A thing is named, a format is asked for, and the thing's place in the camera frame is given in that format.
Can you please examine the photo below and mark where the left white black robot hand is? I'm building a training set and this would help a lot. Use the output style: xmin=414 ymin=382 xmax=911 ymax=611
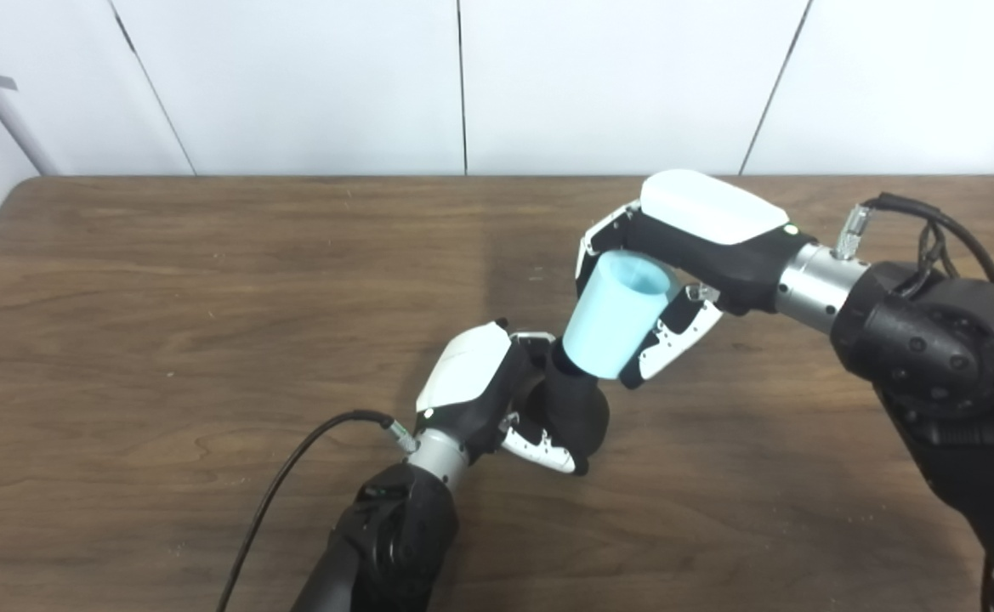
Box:
xmin=414 ymin=320 xmax=589 ymax=477

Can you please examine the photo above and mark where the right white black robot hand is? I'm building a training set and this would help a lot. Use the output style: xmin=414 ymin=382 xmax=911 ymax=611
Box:
xmin=575 ymin=168 xmax=816 ymax=390

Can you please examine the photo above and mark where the black flared nozzle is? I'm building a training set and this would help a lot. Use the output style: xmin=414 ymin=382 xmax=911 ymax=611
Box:
xmin=520 ymin=340 xmax=611 ymax=464

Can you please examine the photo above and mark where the light-blue hose piece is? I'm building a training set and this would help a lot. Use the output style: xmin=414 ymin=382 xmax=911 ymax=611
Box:
xmin=562 ymin=251 xmax=683 ymax=379

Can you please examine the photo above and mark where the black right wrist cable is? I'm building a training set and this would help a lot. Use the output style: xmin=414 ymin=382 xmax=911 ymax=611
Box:
xmin=835 ymin=192 xmax=994 ymax=294

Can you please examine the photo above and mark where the white wall corner trim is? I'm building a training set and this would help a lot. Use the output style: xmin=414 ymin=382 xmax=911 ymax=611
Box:
xmin=0 ymin=25 xmax=60 ymax=177

